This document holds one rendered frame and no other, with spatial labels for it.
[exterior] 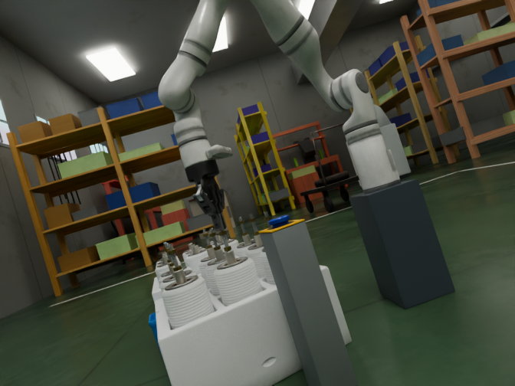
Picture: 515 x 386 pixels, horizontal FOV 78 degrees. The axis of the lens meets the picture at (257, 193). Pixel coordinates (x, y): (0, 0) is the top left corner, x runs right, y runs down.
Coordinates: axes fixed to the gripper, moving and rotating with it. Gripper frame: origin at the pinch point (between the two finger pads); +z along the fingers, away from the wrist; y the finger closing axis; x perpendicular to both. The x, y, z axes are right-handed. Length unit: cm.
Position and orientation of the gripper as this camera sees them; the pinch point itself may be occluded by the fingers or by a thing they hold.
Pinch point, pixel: (218, 222)
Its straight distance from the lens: 75.2
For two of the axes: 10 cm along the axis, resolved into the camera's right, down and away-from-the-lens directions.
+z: 3.1, 9.5, -0.3
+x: 9.1, -3.1, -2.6
